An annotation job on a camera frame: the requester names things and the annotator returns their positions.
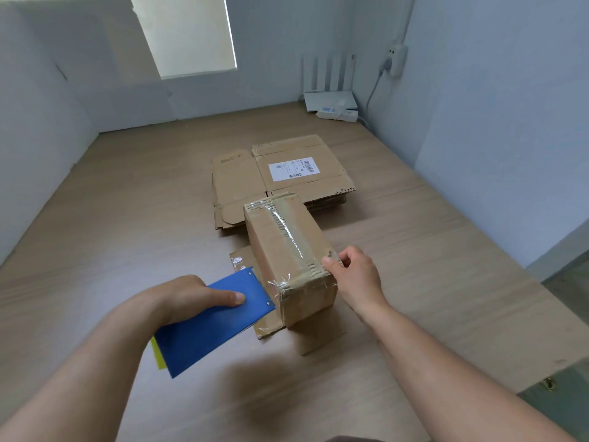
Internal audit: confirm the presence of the person's left hand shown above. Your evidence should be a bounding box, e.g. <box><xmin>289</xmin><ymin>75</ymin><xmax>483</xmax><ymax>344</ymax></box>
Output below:
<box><xmin>137</xmin><ymin>274</ymin><xmax>246</xmax><ymax>327</ymax></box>

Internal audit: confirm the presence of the person's right hand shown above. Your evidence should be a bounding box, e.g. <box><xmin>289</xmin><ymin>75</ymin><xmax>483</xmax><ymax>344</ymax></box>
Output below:
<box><xmin>321</xmin><ymin>246</ymin><xmax>390</xmax><ymax>320</ymax></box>

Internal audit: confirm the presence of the blue tape dispenser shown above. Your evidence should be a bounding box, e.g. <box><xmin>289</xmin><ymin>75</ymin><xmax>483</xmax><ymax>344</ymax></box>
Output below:
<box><xmin>153</xmin><ymin>266</ymin><xmax>276</xmax><ymax>379</ymax></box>

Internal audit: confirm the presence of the clear yellowish tape roll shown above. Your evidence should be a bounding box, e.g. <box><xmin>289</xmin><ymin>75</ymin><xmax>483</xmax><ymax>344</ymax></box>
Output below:
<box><xmin>150</xmin><ymin>336</ymin><xmax>169</xmax><ymax>370</ymax></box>

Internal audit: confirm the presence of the stack of cardboard boxes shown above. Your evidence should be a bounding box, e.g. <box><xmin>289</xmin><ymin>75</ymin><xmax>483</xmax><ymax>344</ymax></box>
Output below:
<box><xmin>214</xmin><ymin>190</ymin><xmax>348</xmax><ymax>231</ymax></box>

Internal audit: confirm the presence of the white-labelled cardboard box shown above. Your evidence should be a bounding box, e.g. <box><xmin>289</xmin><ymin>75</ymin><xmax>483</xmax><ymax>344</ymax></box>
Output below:
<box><xmin>229</xmin><ymin>193</ymin><xmax>348</xmax><ymax>357</ymax></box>

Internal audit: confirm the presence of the tuck-flap cardboard box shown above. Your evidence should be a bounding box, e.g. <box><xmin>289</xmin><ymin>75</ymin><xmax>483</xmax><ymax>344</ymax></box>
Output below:
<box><xmin>211</xmin><ymin>134</ymin><xmax>358</xmax><ymax>231</ymax></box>

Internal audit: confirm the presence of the person's right forearm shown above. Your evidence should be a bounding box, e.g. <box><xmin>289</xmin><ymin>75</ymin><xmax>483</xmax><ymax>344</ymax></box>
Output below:
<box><xmin>363</xmin><ymin>303</ymin><xmax>576</xmax><ymax>442</ymax></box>

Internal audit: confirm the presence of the person's left forearm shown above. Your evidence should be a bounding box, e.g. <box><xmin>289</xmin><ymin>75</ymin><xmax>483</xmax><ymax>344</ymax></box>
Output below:
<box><xmin>0</xmin><ymin>294</ymin><xmax>174</xmax><ymax>442</ymax></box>

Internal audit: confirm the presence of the white power strip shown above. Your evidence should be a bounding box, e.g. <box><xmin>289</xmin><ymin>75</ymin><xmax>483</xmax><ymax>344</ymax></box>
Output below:
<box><xmin>316</xmin><ymin>105</ymin><xmax>360</xmax><ymax>124</ymax></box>

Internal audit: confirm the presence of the white router with antennas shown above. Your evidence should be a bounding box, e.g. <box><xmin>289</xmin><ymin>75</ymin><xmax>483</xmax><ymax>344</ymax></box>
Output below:
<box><xmin>301</xmin><ymin>52</ymin><xmax>359</xmax><ymax>114</ymax></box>

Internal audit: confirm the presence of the white foam partition board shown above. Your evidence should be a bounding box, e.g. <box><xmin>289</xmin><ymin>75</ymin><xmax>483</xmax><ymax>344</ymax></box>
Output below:
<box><xmin>0</xmin><ymin>2</ymin><xmax>100</xmax><ymax>265</ymax></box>

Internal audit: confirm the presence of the bright window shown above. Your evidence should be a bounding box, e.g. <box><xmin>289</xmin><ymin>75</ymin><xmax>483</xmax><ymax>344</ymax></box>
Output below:
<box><xmin>128</xmin><ymin>0</ymin><xmax>238</xmax><ymax>80</ymax></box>

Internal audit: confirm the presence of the grey power cable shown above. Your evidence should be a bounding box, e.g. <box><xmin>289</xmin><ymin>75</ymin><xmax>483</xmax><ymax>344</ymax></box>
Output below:
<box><xmin>358</xmin><ymin>59</ymin><xmax>392</xmax><ymax>130</ymax></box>

